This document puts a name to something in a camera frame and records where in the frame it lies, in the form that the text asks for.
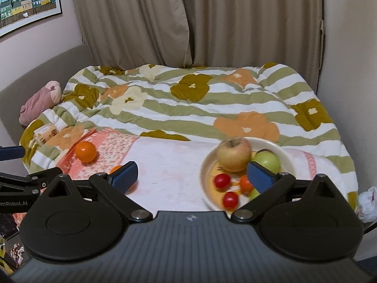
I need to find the red cherry tomato front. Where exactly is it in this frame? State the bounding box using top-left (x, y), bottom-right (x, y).
top-left (222, 192), bottom-right (239, 210)

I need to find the brown kiwi fruit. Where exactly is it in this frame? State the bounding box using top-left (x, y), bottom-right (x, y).
top-left (257, 148), bottom-right (273, 153)

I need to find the beige curtain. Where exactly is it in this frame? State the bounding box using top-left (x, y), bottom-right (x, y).
top-left (73, 0), bottom-right (325, 89)

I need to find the large orange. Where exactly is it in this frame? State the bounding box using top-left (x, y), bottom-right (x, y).
top-left (109, 166), bottom-right (122, 174)
top-left (75, 141), bottom-right (97, 164)

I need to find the small mandarin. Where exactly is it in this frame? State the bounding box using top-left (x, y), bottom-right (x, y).
top-left (239, 175), bottom-right (254, 196)

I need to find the tissue pack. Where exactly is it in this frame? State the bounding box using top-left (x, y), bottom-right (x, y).
top-left (33, 123), bottom-right (59, 146)

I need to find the green apple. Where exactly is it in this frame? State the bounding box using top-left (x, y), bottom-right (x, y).
top-left (249, 188), bottom-right (260, 201)
top-left (253, 152), bottom-right (281, 174)

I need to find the white plastic bag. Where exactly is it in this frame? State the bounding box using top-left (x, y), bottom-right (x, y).
top-left (357, 187), bottom-right (377, 224)

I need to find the floral striped quilt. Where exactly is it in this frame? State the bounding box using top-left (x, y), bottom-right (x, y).
top-left (20, 62), bottom-right (358, 208)

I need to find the pink plush toy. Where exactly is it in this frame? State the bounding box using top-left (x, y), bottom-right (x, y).
top-left (19, 80), bottom-right (62, 126)

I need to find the green apple back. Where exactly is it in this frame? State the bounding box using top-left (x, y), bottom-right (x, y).
top-left (253, 152), bottom-right (281, 174)

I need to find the red cherry tomato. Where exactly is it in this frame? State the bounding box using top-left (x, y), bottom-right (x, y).
top-left (213, 173), bottom-right (231, 191)
top-left (222, 192), bottom-right (239, 210)

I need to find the framed wall picture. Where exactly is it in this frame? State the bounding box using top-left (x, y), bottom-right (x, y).
top-left (1, 0), bottom-right (62, 37)

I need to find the grey headboard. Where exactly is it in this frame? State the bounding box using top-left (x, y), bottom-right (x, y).
top-left (1, 44), bottom-right (93, 146)

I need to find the pink floral towel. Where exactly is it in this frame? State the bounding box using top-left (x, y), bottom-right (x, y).
top-left (11, 128), bottom-right (348, 228)

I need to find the green apple front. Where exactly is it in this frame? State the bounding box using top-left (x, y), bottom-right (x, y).
top-left (249, 188), bottom-right (260, 201)

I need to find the cream plate with bear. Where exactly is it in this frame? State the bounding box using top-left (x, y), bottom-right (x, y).
top-left (200, 137), bottom-right (296, 213)

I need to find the large yellow-red apple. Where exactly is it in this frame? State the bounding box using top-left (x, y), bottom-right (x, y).
top-left (217, 137), bottom-right (252, 172)

